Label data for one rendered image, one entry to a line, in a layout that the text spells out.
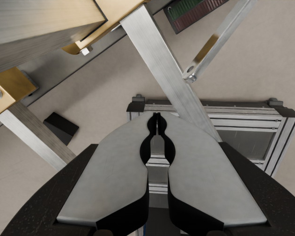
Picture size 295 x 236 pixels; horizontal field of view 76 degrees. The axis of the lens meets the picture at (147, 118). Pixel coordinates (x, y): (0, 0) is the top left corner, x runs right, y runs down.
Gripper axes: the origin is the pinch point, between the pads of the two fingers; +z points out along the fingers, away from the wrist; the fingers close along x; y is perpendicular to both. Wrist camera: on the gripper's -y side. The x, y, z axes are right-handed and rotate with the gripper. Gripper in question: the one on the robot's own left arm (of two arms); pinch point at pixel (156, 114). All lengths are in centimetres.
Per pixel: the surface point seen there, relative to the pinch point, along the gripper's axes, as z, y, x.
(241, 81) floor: 94, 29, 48
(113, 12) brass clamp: 9.8, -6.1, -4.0
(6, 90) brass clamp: 12.8, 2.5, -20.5
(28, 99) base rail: 26.9, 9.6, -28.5
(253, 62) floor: 93, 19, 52
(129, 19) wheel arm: 10.7, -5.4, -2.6
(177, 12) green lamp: 24.4, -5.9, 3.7
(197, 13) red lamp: 24.2, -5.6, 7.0
